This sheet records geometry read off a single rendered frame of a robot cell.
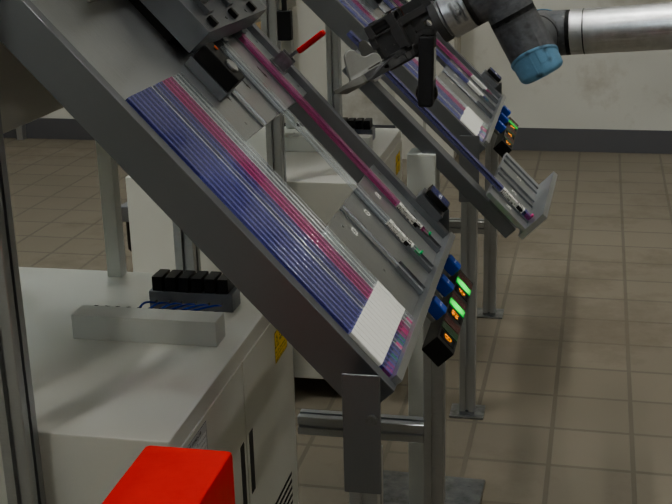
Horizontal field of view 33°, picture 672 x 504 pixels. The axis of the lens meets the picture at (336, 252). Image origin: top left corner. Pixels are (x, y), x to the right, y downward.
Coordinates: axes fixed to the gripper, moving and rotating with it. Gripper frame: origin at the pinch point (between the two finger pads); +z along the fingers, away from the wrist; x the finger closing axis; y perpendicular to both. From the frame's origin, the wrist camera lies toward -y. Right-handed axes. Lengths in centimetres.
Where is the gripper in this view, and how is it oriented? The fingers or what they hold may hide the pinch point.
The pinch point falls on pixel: (344, 89)
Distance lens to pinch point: 190.8
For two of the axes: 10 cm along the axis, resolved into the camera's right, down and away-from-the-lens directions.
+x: -2.0, 3.0, -9.3
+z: -8.4, 4.3, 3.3
